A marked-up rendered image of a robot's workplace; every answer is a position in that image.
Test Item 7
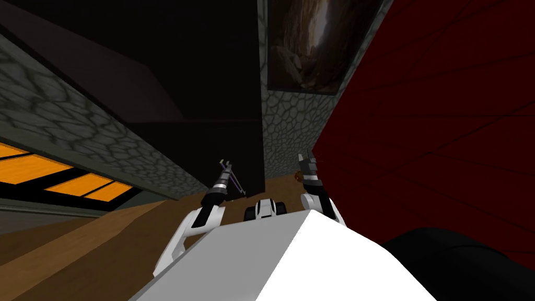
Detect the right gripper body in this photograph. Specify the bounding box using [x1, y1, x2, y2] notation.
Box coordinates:
[299, 160, 321, 182]

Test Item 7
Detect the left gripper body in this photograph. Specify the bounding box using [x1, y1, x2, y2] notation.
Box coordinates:
[213, 166, 232, 191]

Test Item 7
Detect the black cabinet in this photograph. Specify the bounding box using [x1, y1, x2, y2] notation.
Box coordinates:
[0, 0, 266, 198]

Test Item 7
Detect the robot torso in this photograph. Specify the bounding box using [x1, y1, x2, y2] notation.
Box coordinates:
[129, 198, 439, 301]

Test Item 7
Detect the dark brown framed picture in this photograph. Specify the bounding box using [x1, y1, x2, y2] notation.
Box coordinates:
[266, 0, 384, 97]

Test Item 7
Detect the dark red door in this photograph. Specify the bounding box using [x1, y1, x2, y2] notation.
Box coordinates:
[311, 0, 535, 260]

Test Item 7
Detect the purple bar handle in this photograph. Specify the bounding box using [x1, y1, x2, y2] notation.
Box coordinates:
[227, 164, 247, 197]

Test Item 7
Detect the orange window with black frame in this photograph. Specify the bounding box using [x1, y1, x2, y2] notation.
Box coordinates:
[0, 141, 135, 203]

